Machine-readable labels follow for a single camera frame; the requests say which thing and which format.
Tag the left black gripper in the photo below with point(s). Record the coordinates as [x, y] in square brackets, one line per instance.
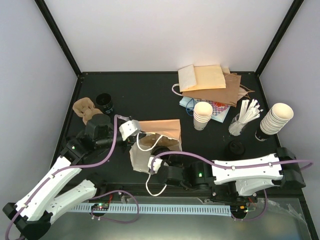
[131, 140]

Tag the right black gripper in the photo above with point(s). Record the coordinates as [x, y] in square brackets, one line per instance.
[179, 157]

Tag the orange paper bag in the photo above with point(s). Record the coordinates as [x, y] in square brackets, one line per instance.
[154, 133]
[194, 78]

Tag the black printed paper cup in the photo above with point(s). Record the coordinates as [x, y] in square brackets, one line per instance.
[105, 103]

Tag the single black paper cup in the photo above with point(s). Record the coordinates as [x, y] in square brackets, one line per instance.
[159, 149]

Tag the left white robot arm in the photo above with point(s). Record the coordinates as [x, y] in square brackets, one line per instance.
[34, 214]

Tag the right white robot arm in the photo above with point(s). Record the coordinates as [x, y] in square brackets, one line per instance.
[238, 178]

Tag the white paper cup stack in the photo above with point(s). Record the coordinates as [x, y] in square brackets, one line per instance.
[202, 113]

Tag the brown pulp cup carrier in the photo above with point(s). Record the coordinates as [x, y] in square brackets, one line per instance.
[85, 109]

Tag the left black lid stack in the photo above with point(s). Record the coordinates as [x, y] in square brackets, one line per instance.
[68, 140]

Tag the black lid stack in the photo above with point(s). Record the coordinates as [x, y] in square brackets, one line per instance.
[234, 150]
[68, 140]

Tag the right black lid stack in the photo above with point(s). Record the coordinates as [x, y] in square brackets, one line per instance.
[234, 150]

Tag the small circuit board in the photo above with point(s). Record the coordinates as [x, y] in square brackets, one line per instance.
[100, 207]

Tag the brown kraft paper bag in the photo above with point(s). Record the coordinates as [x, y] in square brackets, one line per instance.
[230, 95]

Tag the tilted paper cup stack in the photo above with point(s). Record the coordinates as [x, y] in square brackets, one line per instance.
[275, 119]

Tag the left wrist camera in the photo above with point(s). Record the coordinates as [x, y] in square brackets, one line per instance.
[129, 129]

